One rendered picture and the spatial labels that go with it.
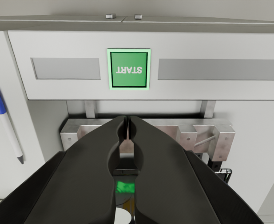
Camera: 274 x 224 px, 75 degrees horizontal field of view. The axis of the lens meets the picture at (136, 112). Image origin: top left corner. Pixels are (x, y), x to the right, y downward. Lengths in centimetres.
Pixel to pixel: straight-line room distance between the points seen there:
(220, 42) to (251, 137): 36
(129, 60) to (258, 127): 42
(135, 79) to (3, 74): 18
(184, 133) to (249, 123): 22
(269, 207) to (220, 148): 53
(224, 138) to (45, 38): 36
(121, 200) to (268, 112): 44
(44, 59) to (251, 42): 27
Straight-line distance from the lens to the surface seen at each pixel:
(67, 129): 40
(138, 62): 25
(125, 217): 60
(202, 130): 42
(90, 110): 41
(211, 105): 43
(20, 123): 33
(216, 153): 44
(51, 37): 26
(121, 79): 25
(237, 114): 51
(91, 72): 26
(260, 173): 70
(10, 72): 30
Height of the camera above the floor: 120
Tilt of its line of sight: 61 degrees down
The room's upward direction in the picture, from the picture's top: 177 degrees clockwise
